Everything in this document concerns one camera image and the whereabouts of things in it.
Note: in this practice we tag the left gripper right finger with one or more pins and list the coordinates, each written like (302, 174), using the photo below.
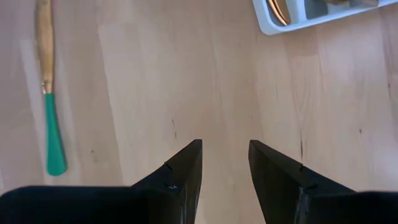
(311, 202)

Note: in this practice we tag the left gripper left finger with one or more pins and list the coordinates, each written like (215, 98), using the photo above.
(124, 208)

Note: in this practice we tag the white plastic cutlery tray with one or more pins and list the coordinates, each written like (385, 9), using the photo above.
(298, 15)

